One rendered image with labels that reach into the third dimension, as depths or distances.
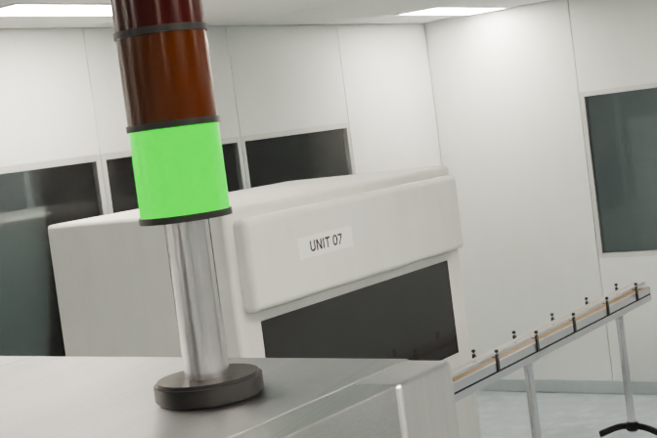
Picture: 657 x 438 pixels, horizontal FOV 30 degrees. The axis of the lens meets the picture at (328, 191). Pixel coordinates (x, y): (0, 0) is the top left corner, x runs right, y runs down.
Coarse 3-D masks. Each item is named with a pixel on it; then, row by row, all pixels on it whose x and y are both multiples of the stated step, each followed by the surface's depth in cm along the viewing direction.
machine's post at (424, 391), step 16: (400, 368) 68; (416, 368) 68; (432, 368) 68; (448, 368) 68; (368, 384) 66; (384, 384) 65; (400, 384) 65; (416, 384) 66; (432, 384) 67; (448, 384) 68; (400, 400) 64; (416, 400) 66; (432, 400) 67; (448, 400) 68; (400, 416) 64; (416, 416) 65; (432, 416) 67; (448, 416) 68; (416, 432) 65; (432, 432) 67; (448, 432) 68
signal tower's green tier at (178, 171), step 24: (144, 144) 64; (168, 144) 64; (192, 144) 64; (216, 144) 66; (144, 168) 65; (168, 168) 64; (192, 168) 64; (216, 168) 65; (144, 192) 65; (168, 192) 64; (192, 192) 64; (216, 192) 65; (144, 216) 65; (168, 216) 64
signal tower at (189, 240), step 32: (128, 32) 64; (128, 128) 65; (160, 128) 64; (160, 224) 64; (192, 224) 65; (192, 256) 65; (192, 288) 66; (192, 320) 66; (192, 352) 66; (224, 352) 66; (160, 384) 66; (192, 384) 65; (224, 384) 64; (256, 384) 66
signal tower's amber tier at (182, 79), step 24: (120, 48) 65; (144, 48) 64; (168, 48) 64; (192, 48) 64; (120, 72) 65; (144, 72) 64; (168, 72) 64; (192, 72) 64; (144, 96) 64; (168, 96) 64; (192, 96) 64; (144, 120) 64; (168, 120) 64
